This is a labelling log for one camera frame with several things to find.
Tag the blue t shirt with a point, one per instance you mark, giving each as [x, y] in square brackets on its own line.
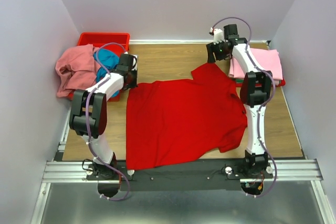
[109, 59]

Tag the red plastic bin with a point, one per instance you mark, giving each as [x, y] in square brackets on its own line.
[100, 39]

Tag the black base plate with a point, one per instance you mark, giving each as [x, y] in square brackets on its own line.
[204, 174]

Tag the folded light pink shirt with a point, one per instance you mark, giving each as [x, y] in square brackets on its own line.
[268, 59]

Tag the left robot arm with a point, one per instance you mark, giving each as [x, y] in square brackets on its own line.
[88, 114]

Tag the aluminium frame rail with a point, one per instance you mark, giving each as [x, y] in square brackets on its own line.
[294, 195]

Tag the dusty pink t shirt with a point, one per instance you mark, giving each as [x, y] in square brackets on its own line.
[77, 69]

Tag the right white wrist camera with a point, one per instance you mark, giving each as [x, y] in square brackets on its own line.
[218, 35]

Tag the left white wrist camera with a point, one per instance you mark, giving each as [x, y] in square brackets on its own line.
[135, 63]

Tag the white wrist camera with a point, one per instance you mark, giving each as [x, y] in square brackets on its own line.
[135, 63]
[218, 35]

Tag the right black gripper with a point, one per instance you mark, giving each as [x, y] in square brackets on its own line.
[211, 53]

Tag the folded red shirt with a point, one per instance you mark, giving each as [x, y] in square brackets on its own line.
[279, 83]

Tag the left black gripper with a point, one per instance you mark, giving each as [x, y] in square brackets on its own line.
[132, 79]

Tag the red t shirt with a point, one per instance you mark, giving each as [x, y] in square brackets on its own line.
[178, 121]

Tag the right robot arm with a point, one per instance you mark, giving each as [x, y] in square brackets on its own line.
[255, 92]

